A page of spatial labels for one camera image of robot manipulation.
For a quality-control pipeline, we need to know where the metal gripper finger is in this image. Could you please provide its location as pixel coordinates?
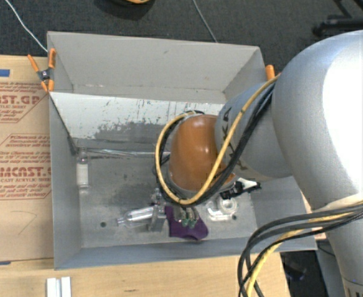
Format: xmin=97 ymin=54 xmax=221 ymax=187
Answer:
xmin=148 ymin=210 xmax=168 ymax=232
xmin=152 ymin=187 xmax=164 ymax=211

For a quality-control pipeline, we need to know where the purple cloth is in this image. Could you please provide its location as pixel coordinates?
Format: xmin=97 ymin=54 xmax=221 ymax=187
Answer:
xmin=163 ymin=205 xmax=209 ymax=241

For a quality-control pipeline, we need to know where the clear glass bottle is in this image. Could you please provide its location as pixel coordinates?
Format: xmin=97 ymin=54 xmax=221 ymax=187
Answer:
xmin=116 ymin=206 xmax=156 ymax=228

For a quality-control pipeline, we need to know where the grey metal bin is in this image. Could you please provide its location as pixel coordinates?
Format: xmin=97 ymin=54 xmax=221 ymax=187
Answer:
xmin=46 ymin=31 xmax=318 ymax=270

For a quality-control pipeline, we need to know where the clear glass vial, white band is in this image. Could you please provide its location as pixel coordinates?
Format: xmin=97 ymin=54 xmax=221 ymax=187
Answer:
xmin=75 ymin=148 xmax=91 ymax=195

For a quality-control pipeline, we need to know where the brown cardboard board, red print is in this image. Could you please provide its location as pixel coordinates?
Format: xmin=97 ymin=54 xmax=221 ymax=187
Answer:
xmin=0 ymin=53 xmax=56 ymax=266

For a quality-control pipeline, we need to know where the black cylinder on white bracket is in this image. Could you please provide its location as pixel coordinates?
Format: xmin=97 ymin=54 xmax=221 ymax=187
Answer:
xmin=220 ymin=179 xmax=262 ymax=201

